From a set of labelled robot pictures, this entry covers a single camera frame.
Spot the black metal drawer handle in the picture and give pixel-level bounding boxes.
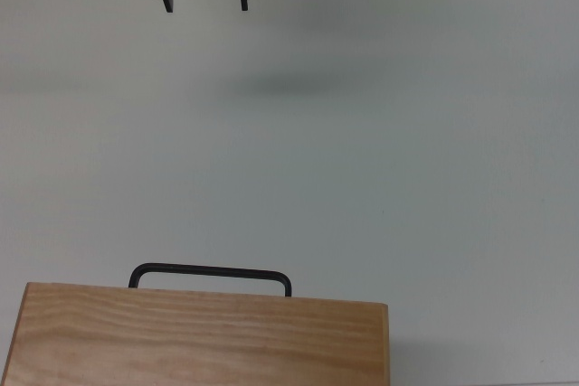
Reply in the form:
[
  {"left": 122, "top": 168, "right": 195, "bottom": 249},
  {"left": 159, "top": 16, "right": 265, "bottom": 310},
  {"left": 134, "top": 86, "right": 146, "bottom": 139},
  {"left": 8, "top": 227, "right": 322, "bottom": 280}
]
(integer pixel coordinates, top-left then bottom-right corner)
[{"left": 128, "top": 262, "right": 293, "bottom": 298}]

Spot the wooden drawer cabinet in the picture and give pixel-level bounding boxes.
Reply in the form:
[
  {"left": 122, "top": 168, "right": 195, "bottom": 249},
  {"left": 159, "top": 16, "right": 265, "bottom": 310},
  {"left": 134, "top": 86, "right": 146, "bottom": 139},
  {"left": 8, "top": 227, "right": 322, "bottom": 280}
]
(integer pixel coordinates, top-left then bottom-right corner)
[{"left": 0, "top": 281, "right": 390, "bottom": 386}]

